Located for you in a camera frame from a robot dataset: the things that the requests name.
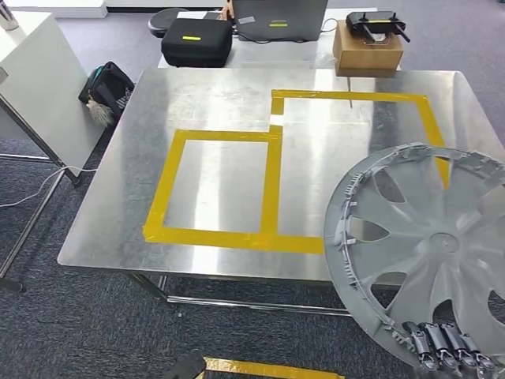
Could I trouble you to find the white floor cable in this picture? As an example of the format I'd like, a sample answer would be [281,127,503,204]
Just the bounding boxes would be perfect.
[0,165,98,209]

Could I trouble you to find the grey plastic wheel hubcap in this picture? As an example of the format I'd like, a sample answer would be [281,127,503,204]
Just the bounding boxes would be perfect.
[322,142,505,368]

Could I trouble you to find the grey laptop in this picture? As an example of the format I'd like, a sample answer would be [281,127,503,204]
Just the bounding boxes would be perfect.
[231,0,329,44]

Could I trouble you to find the grey desk object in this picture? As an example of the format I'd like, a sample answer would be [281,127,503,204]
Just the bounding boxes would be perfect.
[0,0,19,32]

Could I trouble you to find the yellow tape floor square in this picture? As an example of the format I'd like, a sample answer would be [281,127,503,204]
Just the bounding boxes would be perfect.
[204,356,345,379]

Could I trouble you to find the black hard carry case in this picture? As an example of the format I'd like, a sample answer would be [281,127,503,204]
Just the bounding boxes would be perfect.
[161,17,234,69]

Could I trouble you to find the black round stool seat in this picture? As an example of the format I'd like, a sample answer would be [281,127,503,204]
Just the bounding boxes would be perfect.
[148,7,191,39]

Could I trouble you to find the brown cardboard box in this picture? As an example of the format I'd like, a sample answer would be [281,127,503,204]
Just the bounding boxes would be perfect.
[332,20,405,80]

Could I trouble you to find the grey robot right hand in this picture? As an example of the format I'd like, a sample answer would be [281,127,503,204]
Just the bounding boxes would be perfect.
[402,320,505,379]

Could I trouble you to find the pale rear table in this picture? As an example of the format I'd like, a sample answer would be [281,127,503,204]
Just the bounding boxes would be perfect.
[158,7,402,70]

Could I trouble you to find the steel workbench table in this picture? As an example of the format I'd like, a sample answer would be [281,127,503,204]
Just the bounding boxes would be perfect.
[57,66,505,318]

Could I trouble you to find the grey robot left foot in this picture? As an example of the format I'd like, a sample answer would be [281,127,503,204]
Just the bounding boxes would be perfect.
[161,348,207,379]

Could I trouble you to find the black bag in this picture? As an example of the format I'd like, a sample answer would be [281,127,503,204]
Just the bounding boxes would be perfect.
[78,61,136,126]

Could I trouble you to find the white fluffy pendant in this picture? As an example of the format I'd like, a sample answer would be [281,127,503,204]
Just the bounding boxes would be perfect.
[85,96,116,129]

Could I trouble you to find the white office desk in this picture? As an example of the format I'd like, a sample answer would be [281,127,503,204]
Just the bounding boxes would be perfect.
[0,10,106,294]

